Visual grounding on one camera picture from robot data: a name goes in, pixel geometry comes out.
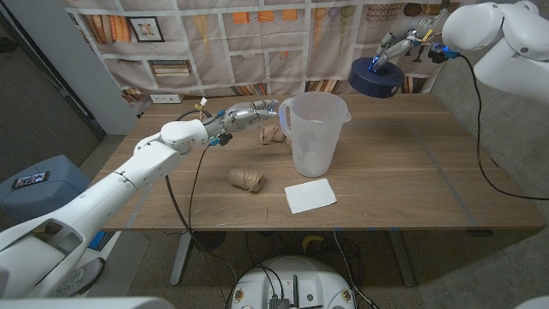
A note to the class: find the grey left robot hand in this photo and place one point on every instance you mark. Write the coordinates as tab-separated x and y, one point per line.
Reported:
244	113

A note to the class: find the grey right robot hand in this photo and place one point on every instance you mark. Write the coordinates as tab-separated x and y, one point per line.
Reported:
403	43

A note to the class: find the dark blue pitcher lid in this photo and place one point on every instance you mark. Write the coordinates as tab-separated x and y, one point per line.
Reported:
377	83

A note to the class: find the translucent plastic pitcher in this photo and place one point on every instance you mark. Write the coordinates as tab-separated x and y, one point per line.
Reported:
315	141

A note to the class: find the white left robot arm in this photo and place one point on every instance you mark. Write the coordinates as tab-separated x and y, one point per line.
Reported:
128	176

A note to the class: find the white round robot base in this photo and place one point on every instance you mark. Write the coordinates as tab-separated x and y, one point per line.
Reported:
296	279

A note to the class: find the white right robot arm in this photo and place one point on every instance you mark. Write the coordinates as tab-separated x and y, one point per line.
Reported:
506	38

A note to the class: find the crumpled brown rag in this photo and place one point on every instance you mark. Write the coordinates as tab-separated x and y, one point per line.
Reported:
271	135

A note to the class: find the brown twine ball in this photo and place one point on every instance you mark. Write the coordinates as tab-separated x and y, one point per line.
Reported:
246	178

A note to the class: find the printed bookshelf backdrop cloth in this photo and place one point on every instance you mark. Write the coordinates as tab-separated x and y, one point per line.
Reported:
257	43

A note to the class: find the white power outlet strip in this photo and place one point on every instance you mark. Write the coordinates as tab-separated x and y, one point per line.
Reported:
166	98

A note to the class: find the white paper sheet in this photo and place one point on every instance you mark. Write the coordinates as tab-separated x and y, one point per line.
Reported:
310	196

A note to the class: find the black round floor object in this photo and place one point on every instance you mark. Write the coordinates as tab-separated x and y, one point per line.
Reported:
209	241

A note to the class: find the yellow curved object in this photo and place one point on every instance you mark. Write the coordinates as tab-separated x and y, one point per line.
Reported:
312	240

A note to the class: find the grey metal table leg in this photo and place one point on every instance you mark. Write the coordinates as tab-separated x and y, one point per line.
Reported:
403	262
180	262

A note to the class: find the white floor platform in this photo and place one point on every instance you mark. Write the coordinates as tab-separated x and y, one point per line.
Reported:
126	257

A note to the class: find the blue box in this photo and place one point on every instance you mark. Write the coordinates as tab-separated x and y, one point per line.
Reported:
96	240

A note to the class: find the black smartphone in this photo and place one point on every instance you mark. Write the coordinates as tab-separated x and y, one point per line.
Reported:
30	180

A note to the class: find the grey white sneaker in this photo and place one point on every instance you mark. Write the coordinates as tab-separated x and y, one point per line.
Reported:
81	279

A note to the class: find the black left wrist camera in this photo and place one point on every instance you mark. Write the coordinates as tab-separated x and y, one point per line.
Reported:
223	139

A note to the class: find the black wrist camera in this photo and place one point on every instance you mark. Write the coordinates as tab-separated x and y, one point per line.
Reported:
439	53
223	139

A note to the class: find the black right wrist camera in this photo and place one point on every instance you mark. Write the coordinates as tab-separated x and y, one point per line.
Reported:
439	53

